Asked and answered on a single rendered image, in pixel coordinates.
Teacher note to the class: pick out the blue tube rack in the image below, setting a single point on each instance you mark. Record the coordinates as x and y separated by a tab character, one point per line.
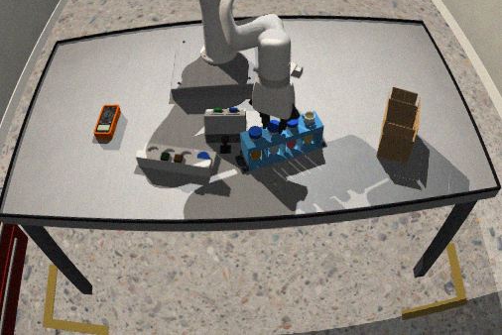
267	141

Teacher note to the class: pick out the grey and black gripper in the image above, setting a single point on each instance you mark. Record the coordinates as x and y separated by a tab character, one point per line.
278	103

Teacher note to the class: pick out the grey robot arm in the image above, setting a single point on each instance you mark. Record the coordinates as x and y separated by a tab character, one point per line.
274	46

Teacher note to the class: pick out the black table edge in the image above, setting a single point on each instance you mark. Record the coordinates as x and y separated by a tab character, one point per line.
248	219

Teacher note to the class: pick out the orange handheld multimeter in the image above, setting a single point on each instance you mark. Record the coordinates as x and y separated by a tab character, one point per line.
107	122

